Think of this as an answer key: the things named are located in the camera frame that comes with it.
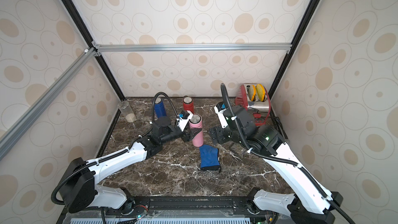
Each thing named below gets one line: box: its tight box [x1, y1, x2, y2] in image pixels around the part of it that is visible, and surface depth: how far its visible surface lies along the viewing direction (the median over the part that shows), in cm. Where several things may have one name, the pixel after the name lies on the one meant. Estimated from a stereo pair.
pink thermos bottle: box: [188, 113, 204, 148], surface depth 73 cm
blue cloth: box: [199, 144, 221, 172], surface depth 87 cm
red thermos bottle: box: [182, 95, 195, 115], surface depth 91 cm
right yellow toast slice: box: [255, 83, 266, 103], surface depth 99 cm
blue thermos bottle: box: [154, 96, 167, 118], surface depth 93 cm
